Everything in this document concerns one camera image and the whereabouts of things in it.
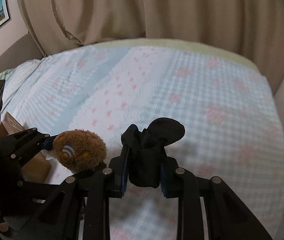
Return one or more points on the person's left hand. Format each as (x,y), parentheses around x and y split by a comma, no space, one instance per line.
(4,227)

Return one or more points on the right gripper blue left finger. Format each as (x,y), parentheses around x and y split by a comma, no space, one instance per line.
(109,182)

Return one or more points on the beige curtain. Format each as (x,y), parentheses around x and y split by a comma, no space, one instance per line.
(251,28)

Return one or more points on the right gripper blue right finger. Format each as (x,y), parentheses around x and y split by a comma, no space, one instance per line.
(207,207)

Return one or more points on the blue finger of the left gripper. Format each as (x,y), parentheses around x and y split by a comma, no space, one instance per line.
(25,145)
(77,179)

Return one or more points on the grey sofa backrest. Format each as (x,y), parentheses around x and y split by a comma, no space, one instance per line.
(21,51)

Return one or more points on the green crumpled cloth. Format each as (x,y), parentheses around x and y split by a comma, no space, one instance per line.
(5,73)

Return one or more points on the cardboard box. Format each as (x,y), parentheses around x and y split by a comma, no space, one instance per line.
(34,170)

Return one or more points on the black cloth piece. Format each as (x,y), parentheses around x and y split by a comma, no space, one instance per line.
(146,150)

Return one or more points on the light blue checkered blanket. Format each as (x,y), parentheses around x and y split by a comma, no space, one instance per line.
(232,126)

